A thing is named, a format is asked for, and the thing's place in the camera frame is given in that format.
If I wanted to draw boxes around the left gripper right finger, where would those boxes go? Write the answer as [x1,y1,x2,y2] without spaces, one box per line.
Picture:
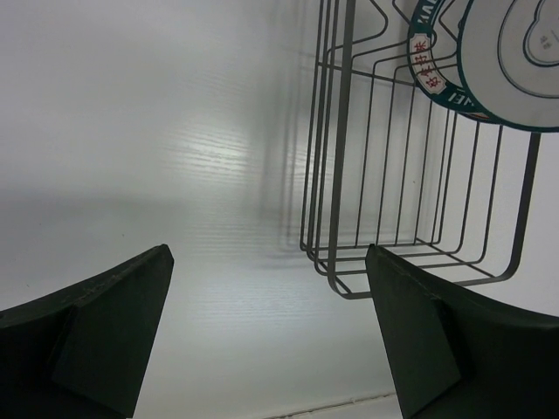
[366,245,558,418]

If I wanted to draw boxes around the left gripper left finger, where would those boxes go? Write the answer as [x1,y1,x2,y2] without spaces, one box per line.
[1,244,174,418]

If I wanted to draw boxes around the white plate grey rings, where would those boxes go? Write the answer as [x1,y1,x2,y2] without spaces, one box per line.
[456,0,559,133]

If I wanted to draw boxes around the white plate teal rim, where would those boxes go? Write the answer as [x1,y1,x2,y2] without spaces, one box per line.
[407,0,496,124]

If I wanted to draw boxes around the grey wire dish rack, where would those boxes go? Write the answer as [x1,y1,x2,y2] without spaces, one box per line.
[300,1,540,300]

